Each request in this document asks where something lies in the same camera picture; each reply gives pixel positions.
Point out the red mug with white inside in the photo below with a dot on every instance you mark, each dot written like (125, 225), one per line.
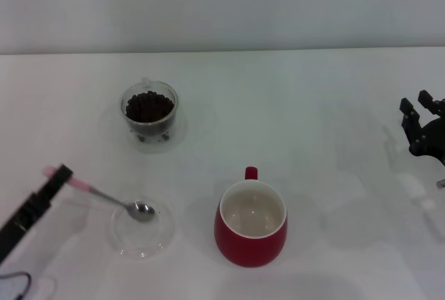
(250, 248)

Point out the dark coffee beans pile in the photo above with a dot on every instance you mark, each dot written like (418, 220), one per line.
(149, 106)

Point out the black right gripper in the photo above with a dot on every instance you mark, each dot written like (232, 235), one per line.
(434, 138)

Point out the small clear glass dish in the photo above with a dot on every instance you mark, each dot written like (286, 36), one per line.
(128, 244)

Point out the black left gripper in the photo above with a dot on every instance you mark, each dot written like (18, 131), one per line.
(19, 225)

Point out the large clear glass saucer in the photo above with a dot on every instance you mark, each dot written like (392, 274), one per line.
(113, 138)

